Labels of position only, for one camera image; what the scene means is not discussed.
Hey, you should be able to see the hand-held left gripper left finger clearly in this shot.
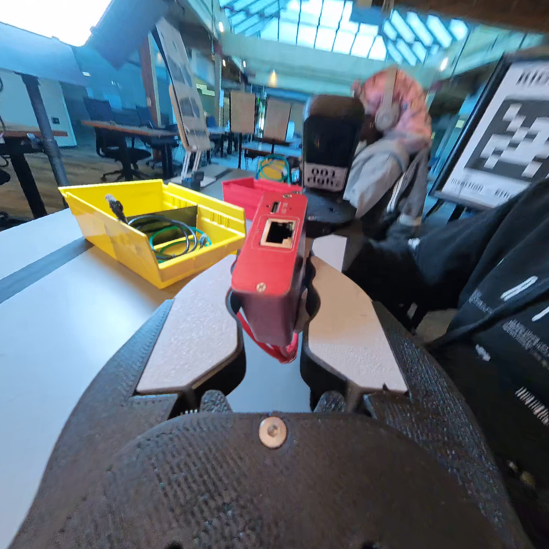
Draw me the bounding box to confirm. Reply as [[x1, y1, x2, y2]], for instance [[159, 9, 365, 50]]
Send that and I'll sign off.
[[135, 257, 246, 395]]

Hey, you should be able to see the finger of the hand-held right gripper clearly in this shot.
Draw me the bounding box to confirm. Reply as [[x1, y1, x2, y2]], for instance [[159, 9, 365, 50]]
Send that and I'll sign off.
[[311, 234, 348, 272]]

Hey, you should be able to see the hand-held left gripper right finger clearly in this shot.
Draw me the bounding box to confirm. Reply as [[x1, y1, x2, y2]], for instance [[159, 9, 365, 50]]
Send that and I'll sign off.
[[300, 256, 409, 412]]

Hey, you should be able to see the red ethernet cable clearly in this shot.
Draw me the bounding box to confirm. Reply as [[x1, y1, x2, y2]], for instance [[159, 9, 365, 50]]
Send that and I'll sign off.
[[235, 311, 299, 364]]

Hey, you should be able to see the red metal ethernet switch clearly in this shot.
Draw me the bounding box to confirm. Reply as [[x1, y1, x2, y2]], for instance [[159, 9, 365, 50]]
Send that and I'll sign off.
[[231, 192, 309, 347]]

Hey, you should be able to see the green ethernet cable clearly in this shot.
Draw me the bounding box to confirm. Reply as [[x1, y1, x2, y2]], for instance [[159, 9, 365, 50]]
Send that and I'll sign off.
[[256, 155, 291, 183], [148, 227, 213, 263]]

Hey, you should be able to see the red plastic bin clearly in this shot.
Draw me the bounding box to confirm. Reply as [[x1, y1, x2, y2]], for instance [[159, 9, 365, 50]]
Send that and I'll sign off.
[[222, 177, 303, 221]]

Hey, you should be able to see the yellow plastic bin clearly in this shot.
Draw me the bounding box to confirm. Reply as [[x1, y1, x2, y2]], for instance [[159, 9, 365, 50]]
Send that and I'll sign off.
[[58, 179, 247, 289]]

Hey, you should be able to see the person's right forearm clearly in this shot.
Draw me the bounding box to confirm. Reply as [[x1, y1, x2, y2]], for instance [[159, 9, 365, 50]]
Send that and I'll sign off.
[[352, 180, 549, 311]]

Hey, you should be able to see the instruction sheet stand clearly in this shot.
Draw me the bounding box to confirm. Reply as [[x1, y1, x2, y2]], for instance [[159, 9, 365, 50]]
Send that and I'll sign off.
[[264, 99, 292, 141], [168, 83, 212, 182], [230, 91, 256, 134]]

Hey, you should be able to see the black office chair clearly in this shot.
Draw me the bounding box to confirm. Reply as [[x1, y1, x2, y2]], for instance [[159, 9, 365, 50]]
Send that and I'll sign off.
[[95, 126, 152, 182]]

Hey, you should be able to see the black light stand pole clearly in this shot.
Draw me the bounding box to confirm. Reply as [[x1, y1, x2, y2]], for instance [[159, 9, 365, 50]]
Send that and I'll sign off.
[[21, 74, 70, 186]]

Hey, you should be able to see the studio light panel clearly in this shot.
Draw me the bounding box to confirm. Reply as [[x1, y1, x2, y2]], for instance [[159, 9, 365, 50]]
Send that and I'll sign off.
[[0, 0, 172, 69]]

